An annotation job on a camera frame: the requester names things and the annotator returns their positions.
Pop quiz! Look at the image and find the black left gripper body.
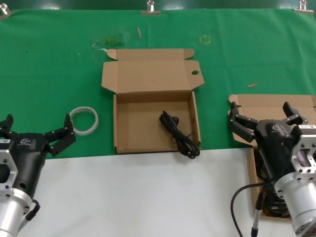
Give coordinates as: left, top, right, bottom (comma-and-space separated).
0, 132, 49, 200

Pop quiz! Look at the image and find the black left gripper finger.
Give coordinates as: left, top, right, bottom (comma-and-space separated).
0, 114, 14, 139
44, 113, 77, 158

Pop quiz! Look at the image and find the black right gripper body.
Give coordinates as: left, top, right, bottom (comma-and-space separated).
254, 119, 303, 180

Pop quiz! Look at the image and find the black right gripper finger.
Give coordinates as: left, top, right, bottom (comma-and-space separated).
282, 101, 309, 127
228, 101, 257, 143

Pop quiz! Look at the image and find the open cardboard box with hole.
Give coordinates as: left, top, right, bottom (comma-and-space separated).
101, 48, 205, 155

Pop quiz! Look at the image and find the clear tape roll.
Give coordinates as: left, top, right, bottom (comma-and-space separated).
69, 106, 100, 136

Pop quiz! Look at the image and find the green table cloth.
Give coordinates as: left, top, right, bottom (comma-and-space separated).
0, 8, 316, 160

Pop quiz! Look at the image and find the silver binder clip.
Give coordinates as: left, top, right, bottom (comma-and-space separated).
140, 0, 161, 17
0, 5, 12, 20
293, 0, 316, 15

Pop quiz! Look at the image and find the torn clear plastic scrap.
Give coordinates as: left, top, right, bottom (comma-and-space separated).
91, 32, 130, 52

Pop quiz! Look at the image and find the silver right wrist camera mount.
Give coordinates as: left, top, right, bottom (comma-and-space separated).
290, 124, 316, 176

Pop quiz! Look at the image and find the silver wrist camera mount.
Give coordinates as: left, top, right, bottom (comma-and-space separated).
0, 149, 19, 198
290, 124, 316, 176

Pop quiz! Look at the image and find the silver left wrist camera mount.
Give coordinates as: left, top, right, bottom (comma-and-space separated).
0, 149, 19, 198

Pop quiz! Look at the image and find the open cardboard box with cables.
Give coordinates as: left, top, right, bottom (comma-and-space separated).
228, 93, 316, 220

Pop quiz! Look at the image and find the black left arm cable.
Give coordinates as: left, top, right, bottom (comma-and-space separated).
18, 199, 41, 233

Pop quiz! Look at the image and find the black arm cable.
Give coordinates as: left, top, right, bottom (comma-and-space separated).
18, 199, 41, 233
231, 181, 276, 237

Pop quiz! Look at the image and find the black cable bundle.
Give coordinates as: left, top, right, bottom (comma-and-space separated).
254, 149, 292, 219

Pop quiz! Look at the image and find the black coiled power cable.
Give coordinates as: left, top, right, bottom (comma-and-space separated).
159, 110, 201, 160

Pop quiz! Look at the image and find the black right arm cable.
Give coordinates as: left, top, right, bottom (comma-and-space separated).
231, 181, 276, 237

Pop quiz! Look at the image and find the cable with silver connector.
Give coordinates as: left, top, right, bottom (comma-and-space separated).
251, 192, 264, 237

